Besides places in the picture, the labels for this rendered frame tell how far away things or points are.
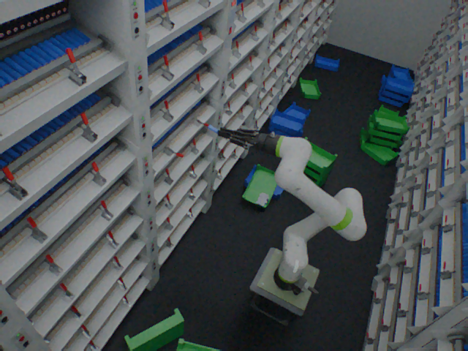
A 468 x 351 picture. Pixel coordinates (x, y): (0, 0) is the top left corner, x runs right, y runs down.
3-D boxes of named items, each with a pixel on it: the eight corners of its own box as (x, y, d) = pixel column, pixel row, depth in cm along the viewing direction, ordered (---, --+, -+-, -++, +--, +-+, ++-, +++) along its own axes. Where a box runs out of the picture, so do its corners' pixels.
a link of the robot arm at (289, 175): (330, 203, 162) (349, 201, 153) (322, 225, 158) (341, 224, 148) (275, 159, 148) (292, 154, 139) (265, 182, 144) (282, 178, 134)
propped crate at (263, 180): (265, 210, 271) (265, 207, 263) (242, 199, 275) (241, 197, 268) (281, 177, 279) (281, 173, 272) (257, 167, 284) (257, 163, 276)
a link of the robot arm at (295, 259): (300, 261, 202) (309, 243, 188) (300, 286, 191) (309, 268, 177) (278, 257, 202) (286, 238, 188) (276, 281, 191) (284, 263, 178)
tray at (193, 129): (213, 115, 197) (219, 103, 190) (151, 182, 157) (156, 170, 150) (184, 93, 197) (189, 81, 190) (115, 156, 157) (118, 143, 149)
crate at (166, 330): (183, 333, 200) (177, 322, 204) (184, 320, 185) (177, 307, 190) (134, 363, 186) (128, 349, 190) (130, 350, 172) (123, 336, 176)
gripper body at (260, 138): (270, 131, 154) (251, 126, 157) (263, 141, 148) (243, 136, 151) (270, 145, 159) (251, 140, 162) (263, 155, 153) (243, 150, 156)
